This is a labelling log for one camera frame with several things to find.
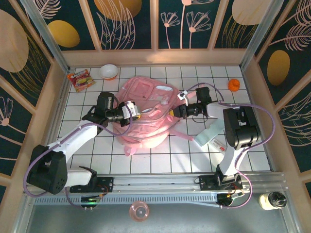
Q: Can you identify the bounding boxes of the pink school backpack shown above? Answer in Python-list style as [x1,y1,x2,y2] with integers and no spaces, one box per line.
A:
[114,76,195,157]

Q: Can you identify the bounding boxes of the white and orange bowl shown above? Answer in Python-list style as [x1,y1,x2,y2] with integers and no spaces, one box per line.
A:
[99,64,120,81]

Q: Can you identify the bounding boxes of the red snack packet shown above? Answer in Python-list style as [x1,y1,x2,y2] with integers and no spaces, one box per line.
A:
[67,69,97,93]

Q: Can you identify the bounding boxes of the orange toy fruit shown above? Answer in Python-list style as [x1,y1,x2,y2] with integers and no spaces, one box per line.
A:
[227,78,242,92]

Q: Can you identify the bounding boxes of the small circuit board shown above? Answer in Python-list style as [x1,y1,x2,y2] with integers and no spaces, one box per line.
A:
[216,193,244,209]
[80,196,101,210]

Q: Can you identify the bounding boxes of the white bottle with black cap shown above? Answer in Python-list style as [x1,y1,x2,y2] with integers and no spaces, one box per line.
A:
[258,191,288,211]

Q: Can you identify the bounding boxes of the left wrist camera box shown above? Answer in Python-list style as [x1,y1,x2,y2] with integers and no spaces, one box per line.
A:
[121,101,141,120]

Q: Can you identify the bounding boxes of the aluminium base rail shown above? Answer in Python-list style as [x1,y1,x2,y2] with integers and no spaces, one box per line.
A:
[24,171,286,195]

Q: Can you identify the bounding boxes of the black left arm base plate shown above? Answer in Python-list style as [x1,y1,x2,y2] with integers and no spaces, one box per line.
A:
[69,176,115,194]

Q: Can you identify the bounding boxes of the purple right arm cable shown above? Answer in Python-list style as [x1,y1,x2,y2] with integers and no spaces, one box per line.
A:
[185,83,277,210]

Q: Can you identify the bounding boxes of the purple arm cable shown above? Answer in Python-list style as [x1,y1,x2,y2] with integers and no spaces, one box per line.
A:
[185,83,277,210]
[25,106,134,210]

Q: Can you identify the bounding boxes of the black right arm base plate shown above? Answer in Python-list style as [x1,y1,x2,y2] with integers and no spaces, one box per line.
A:
[198,174,243,191]

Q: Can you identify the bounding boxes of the slotted grey cable tray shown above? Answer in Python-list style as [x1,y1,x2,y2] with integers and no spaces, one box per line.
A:
[34,195,219,205]

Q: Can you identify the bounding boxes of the aluminium frame post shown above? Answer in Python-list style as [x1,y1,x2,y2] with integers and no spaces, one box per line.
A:
[239,0,285,70]
[20,0,71,73]

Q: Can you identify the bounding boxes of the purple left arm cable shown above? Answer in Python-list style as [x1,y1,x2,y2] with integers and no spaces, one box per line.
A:
[25,106,134,210]

